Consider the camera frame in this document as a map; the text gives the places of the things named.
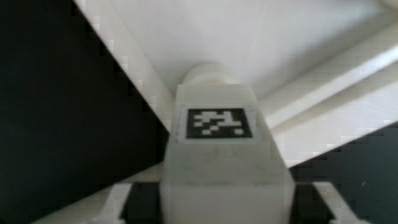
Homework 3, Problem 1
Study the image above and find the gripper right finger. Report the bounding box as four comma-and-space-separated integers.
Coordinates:
313, 182, 371, 224

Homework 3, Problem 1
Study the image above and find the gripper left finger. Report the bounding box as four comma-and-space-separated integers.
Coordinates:
87, 183, 133, 224

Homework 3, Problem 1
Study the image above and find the white square table top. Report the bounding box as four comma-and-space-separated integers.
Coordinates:
69, 0, 398, 141

